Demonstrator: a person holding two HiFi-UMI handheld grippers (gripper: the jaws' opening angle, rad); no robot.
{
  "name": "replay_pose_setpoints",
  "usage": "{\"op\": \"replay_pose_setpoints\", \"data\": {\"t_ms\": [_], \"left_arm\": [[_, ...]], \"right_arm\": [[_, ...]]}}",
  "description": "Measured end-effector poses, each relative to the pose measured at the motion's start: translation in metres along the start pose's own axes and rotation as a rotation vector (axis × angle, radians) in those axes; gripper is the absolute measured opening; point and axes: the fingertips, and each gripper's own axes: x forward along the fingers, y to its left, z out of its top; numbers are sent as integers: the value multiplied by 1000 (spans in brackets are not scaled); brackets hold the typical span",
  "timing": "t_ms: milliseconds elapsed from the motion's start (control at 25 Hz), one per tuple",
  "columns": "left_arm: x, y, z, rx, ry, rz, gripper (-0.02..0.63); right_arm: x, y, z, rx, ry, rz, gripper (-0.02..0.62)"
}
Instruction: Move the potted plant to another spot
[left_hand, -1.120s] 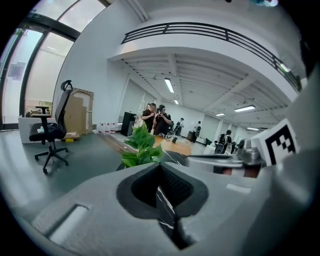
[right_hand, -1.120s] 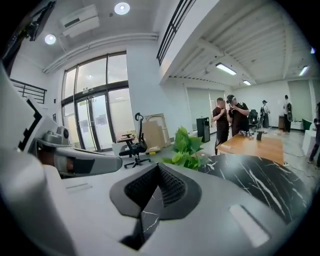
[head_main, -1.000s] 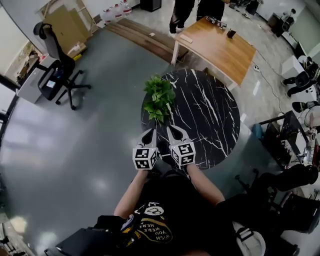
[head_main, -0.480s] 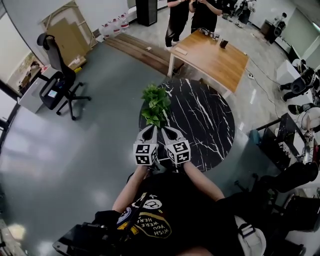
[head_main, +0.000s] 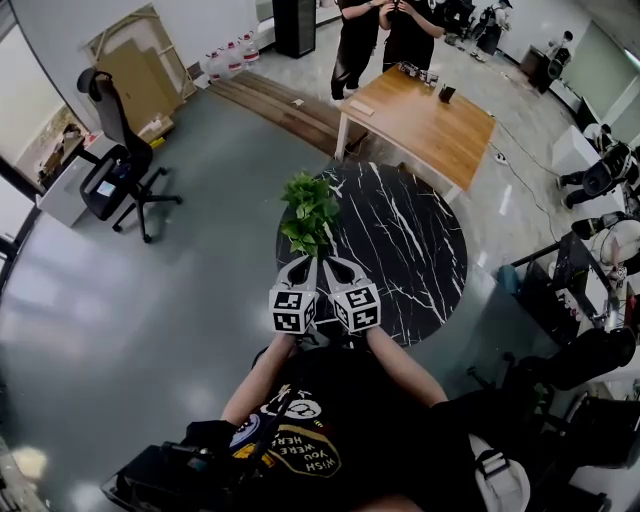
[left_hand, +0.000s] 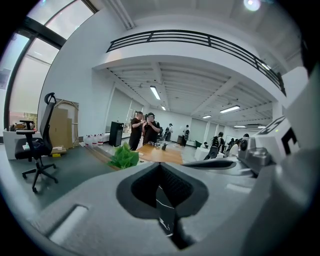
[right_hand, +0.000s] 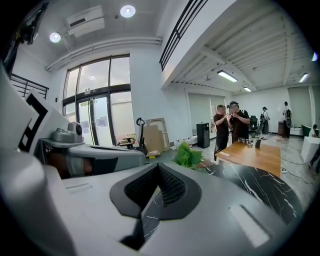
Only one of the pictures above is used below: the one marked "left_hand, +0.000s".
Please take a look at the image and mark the flat cardboard box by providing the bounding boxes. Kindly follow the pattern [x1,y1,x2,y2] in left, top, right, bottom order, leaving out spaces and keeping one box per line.
[50,146,68,159]

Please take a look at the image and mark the green potted plant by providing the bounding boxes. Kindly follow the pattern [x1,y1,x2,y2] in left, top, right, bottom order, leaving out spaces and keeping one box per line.
[107,141,140,171]

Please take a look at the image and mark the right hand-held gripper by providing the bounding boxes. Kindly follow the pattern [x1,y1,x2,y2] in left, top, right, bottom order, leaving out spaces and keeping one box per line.
[181,63,320,256]

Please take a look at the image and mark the black balcony railing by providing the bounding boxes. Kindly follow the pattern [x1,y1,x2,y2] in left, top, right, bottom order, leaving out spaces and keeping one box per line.
[105,29,287,97]

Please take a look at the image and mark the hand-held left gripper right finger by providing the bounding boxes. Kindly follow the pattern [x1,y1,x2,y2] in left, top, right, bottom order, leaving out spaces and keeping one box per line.
[159,162,266,256]

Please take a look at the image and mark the brown cardboard sheet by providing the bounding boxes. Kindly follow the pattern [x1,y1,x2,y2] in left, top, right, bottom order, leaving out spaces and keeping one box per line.
[48,107,74,150]

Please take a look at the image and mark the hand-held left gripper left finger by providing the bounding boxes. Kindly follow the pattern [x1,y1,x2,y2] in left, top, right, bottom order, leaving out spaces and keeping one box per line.
[32,162,181,256]

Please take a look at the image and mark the row of water jugs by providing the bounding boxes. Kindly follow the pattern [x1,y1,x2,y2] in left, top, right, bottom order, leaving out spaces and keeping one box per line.
[84,133,106,149]

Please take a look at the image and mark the round ceiling light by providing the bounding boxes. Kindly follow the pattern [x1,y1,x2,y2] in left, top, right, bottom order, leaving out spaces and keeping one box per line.
[243,0,261,12]

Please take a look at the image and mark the black mesh office chair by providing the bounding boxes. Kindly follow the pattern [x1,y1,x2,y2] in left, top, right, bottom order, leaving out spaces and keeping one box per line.
[14,92,60,194]

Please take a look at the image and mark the wooden table with white legs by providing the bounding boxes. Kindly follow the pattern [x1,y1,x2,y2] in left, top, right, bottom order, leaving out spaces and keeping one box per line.
[136,143,185,166]

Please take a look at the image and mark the wooden canvas frame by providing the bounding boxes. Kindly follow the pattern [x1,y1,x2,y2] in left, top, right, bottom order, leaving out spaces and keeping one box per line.
[55,99,81,149]

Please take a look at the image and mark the glass window front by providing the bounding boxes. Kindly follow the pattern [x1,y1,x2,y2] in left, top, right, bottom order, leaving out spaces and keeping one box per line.
[0,0,99,131]

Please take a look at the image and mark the right hand-held gripper camera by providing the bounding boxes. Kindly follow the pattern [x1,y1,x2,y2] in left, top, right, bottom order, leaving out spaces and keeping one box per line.
[237,136,275,174]

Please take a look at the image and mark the black floor cabinet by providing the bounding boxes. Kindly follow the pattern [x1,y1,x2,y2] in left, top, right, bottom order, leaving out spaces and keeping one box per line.
[108,120,125,148]

